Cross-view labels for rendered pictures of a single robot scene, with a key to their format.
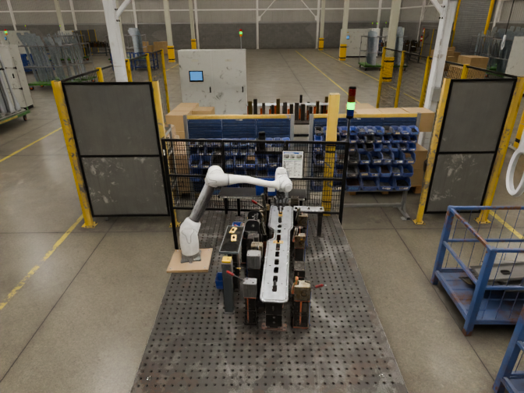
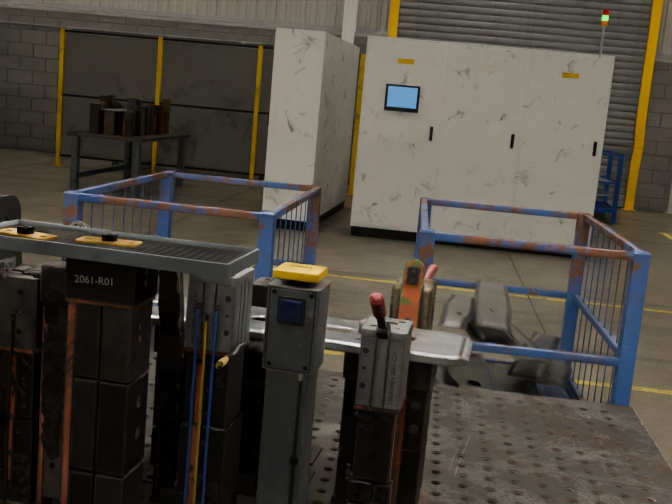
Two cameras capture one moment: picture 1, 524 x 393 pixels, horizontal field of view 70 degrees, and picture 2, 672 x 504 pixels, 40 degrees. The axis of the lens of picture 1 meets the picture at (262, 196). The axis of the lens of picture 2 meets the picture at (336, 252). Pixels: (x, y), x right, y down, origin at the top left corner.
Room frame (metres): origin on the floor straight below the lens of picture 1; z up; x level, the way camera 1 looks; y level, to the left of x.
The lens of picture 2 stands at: (1.97, 1.42, 1.38)
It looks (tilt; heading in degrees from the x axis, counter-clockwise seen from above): 10 degrees down; 276
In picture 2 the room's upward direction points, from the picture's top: 5 degrees clockwise
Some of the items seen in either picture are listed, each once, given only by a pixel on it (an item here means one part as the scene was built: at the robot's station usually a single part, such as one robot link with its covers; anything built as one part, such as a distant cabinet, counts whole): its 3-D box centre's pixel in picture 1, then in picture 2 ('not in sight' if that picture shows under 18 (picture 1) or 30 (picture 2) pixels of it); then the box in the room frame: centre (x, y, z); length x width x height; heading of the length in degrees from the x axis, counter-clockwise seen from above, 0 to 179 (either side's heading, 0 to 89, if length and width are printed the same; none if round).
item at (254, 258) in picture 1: (253, 275); (212, 398); (2.28, 0.06, 0.90); 0.13 x 0.10 x 0.41; 85
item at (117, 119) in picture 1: (121, 159); not in sight; (4.65, 1.85, 1.00); 1.34 x 0.14 x 2.00; 90
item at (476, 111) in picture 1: (465, 155); not in sight; (4.67, -2.70, 1.00); 1.04 x 0.14 x 2.00; 90
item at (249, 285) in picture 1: (250, 302); (376, 440); (2.01, 0.09, 0.88); 0.11 x 0.10 x 0.36; 85
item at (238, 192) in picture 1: (262, 193); not in sight; (3.50, -0.01, 1.02); 0.90 x 0.22 x 0.03; 85
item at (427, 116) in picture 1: (382, 147); not in sight; (6.02, -2.04, 0.68); 1.20 x 0.80 x 1.35; 92
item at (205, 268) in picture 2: (232, 238); (114, 246); (2.39, 0.22, 1.16); 0.37 x 0.14 x 0.02; 175
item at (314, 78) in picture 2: not in sight; (315, 108); (3.39, -9.04, 1.22); 2.40 x 0.54 x 2.45; 87
